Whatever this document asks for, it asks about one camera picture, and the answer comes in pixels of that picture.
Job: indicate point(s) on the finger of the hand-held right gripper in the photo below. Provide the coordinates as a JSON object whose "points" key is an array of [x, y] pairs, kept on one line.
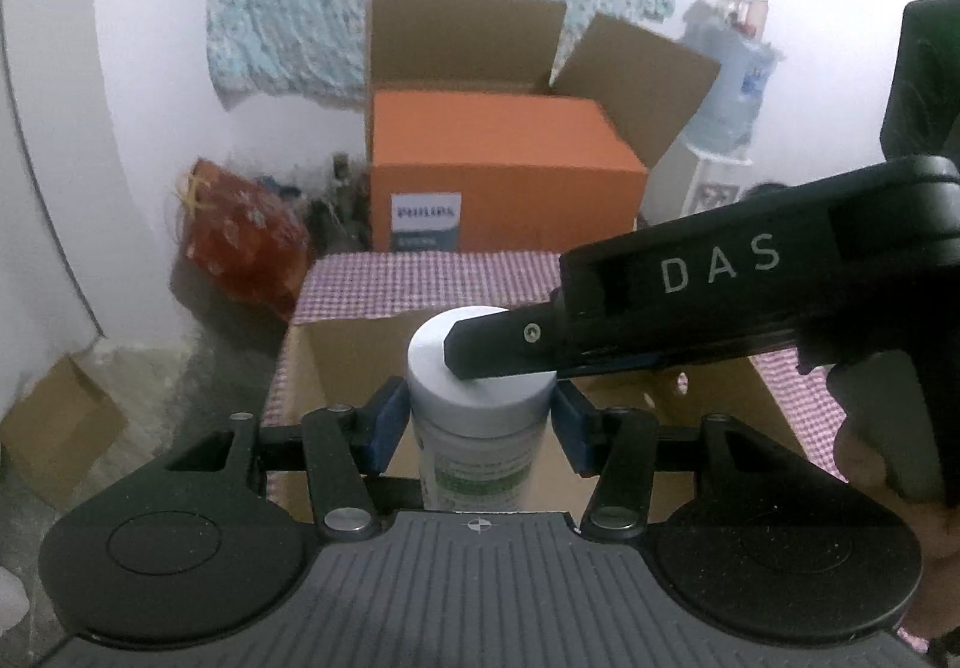
{"points": [[495, 342]]}

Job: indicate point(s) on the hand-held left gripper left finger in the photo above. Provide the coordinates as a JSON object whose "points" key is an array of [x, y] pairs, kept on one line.
{"points": [[386, 424]]}

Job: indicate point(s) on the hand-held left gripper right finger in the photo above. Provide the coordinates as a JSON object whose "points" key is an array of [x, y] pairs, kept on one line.
{"points": [[571, 428]]}

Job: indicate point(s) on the white bottle with green label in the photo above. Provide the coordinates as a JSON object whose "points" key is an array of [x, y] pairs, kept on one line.
{"points": [[480, 417]]}

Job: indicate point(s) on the person's right hand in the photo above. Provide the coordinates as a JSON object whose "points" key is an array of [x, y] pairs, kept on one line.
{"points": [[855, 443]]}

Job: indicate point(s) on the pink checkered blanket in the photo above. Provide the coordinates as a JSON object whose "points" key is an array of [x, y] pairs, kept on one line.
{"points": [[420, 278]]}

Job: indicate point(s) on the white water dispenser stand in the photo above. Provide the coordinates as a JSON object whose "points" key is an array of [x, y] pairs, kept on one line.
{"points": [[686, 188]]}

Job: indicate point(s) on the orange cardboard box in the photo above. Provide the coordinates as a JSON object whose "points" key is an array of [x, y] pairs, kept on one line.
{"points": [[510, 165]]}

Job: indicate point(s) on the dark clutter pile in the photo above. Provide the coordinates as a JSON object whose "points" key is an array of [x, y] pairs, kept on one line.
{"points": [[341, 210]]}

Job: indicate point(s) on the blue water jug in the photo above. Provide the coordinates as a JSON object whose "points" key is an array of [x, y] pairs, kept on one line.
{"points": [[731, 83]]}

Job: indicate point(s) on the red patterned bag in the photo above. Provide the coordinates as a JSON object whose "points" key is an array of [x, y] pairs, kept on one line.
{"points": [[240, 233]]}

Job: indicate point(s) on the small brown cardboard box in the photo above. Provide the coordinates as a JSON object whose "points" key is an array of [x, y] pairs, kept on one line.
{"points": [[60, 420]]}

